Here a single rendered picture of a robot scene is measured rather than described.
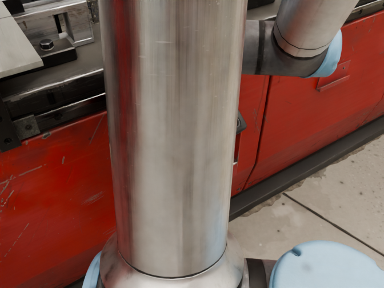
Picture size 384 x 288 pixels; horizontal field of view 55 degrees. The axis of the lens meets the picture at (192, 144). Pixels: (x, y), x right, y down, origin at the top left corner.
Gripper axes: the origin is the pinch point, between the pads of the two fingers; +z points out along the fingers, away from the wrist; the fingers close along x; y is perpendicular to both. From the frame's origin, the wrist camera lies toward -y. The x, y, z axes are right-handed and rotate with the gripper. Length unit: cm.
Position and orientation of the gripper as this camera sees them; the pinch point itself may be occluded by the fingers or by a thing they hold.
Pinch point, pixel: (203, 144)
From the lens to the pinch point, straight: 80.0
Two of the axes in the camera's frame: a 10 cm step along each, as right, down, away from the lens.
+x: -8.2, 3.9, -4.2
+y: -5.7, -6.2, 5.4
